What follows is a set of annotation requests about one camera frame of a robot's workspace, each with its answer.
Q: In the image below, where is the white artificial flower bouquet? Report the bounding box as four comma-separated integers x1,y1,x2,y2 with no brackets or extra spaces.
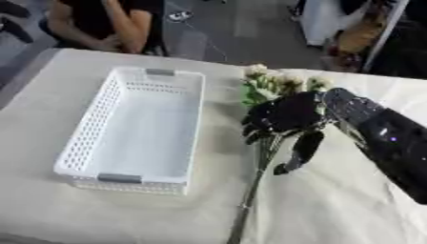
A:
225,63,336,244

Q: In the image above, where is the brown bag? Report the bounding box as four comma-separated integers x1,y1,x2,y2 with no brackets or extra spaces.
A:
327,9,391,72

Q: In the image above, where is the white board stand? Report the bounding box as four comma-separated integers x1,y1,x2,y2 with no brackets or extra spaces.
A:
298,0,413,73

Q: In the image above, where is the person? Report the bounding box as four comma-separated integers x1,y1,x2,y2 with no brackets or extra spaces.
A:
38,0,169,55

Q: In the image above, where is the white perforated plastic basket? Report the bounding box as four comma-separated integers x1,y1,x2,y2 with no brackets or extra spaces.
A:
51,66,207,196

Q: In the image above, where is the black office chair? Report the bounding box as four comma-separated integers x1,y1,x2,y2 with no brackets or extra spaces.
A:
0,0,35,45

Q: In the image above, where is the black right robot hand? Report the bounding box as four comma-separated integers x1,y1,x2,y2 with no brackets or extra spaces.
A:
240,91,327,176

